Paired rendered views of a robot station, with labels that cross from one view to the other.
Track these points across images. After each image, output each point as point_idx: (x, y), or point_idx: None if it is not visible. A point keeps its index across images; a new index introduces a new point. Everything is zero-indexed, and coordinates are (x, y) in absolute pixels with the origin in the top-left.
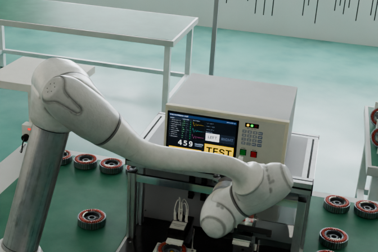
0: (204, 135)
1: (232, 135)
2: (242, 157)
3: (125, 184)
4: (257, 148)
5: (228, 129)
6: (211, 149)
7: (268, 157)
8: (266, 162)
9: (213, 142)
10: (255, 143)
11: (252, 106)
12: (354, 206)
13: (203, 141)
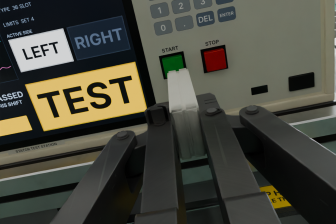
0: (8, 53)
1: (110, 14)
2: (187, 72)
3: None
4: (224, 28)
5: None
6: (59, 97)
7: (270, 50)
8: (267, 71)
9: (53, 67)
10: (211, 12)
11: None
12: None
13: (16, 79)
